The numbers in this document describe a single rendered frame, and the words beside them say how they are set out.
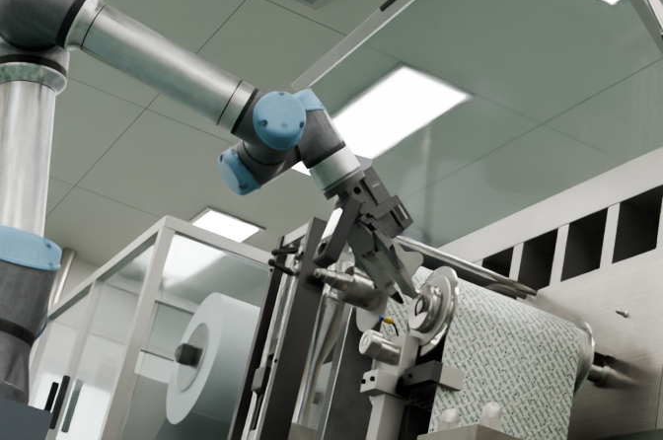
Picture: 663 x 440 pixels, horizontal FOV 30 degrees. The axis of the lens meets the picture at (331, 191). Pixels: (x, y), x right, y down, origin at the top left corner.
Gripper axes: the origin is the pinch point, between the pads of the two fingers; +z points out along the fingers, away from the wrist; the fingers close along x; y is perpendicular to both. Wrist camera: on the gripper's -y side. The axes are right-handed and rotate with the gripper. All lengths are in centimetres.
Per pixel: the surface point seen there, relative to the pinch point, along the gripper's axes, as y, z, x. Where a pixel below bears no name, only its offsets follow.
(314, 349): 16, 7, 69
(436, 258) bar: 24.2, 1.1, 23.1
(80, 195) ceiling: 130, -85, 441
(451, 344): -1.2, 9.5, -6.9
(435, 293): 3.2, 2.3, -4.0
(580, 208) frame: 51, 8, 14
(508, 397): 2.5, 21.2, -6.9
